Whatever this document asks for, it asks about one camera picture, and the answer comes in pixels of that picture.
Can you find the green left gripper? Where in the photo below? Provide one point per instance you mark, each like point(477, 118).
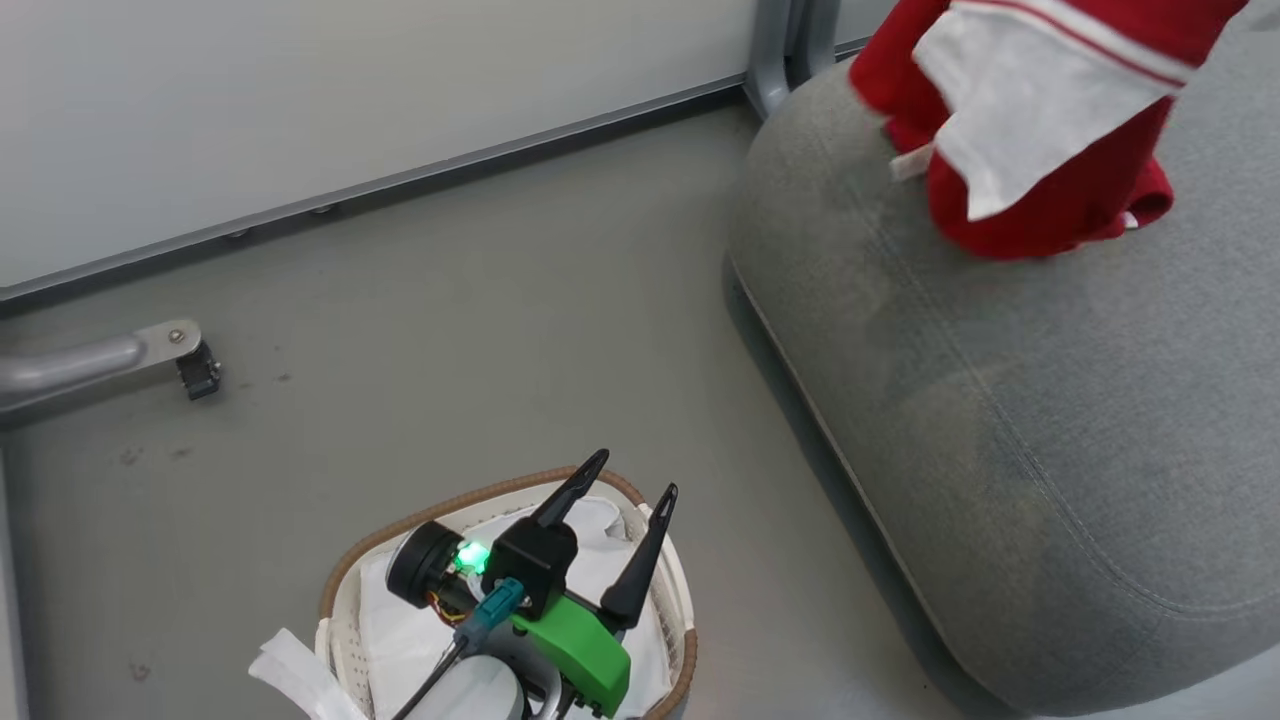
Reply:
point(585, 655)

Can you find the red and white jersey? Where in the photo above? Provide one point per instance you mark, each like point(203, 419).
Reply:
point(1040, 200)

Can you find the grey fabric sofa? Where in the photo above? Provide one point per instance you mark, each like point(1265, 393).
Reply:
point(1050, 430)

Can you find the white garment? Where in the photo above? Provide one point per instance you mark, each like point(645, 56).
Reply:
point(400, 640)

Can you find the white laundry basket brown rim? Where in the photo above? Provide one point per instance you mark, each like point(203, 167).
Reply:
point(340, 600)

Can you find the black caster wheel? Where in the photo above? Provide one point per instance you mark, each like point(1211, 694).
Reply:
point(200, 372)

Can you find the grey metal partition foot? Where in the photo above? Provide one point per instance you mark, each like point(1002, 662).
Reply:
point(90, 360)

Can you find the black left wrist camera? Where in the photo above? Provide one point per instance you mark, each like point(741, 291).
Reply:
point(535, 565)

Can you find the grey partition bottom rail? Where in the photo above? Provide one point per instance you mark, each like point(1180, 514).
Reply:
point(380, 185)

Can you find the grey partition corner post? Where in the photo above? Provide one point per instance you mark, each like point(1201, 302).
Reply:
point(785, 50)

